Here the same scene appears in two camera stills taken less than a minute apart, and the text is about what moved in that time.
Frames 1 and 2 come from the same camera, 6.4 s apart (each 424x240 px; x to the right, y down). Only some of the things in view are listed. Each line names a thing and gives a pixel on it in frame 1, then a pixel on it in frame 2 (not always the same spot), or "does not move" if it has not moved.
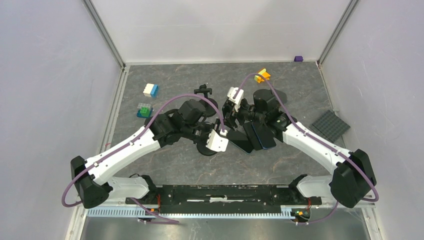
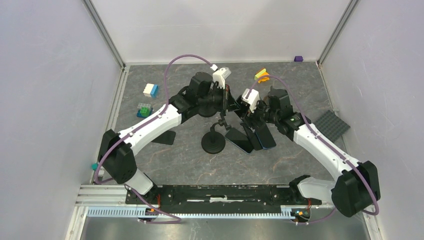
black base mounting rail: x=223 y=199 does not move
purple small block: x=298 y=58 does not move
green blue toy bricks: x=144 y=110 does not move
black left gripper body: x=200 y=133 → x=217 y=99
